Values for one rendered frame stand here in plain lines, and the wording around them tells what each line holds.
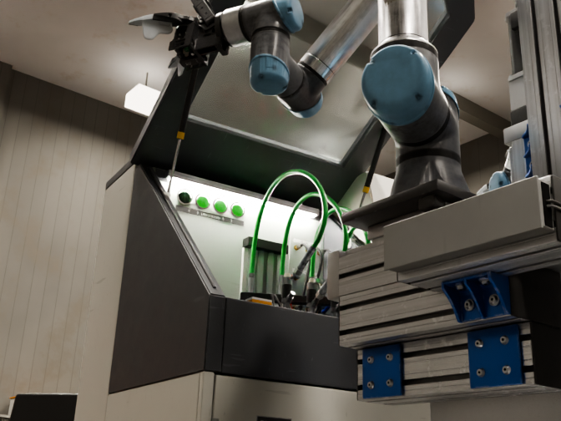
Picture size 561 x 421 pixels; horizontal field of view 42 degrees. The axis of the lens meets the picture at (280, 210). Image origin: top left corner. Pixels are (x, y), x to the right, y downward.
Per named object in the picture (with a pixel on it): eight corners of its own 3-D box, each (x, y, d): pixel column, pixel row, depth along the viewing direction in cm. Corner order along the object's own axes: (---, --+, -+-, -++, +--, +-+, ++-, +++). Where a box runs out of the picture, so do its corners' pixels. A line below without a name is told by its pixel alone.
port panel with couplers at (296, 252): (292, 322, 221) (295, 225, 232) (286, 323, 224) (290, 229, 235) (326, 327, 227) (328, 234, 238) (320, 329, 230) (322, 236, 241)
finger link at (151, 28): (123, 30, 145) (170, 39, 146) (129, 8, 147) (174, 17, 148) (124, 41, 147) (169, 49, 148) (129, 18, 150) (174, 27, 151)
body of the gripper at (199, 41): (164, 49, 146) (215, 36, 141) (171, 17, 150) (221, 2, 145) (184, 73, 152) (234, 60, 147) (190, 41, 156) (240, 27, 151)
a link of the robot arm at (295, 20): (288, 19, 135) (289, -18, 138) (236, 32, 139) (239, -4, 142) (305, 42, 141) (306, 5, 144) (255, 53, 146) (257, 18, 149)
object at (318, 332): (221, 372, 148) (226, 296, 154) (211, 375, 151) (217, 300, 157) (446, 401, 178) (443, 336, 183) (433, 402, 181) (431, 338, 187)
